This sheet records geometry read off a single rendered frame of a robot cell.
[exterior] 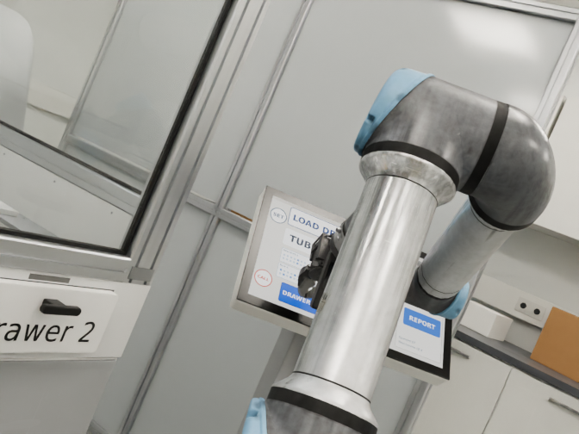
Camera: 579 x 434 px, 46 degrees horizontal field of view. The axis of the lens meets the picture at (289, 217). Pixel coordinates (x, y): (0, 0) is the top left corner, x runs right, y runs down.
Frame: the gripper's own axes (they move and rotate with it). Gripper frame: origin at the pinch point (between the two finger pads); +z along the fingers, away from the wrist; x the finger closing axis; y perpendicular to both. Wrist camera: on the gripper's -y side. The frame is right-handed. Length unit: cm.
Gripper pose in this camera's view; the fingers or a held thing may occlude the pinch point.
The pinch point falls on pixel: (304, 296)
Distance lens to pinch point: 145.1
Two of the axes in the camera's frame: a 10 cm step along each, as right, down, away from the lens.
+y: 1.8, -7.8, 6.0
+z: -4.0, 5.0, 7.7
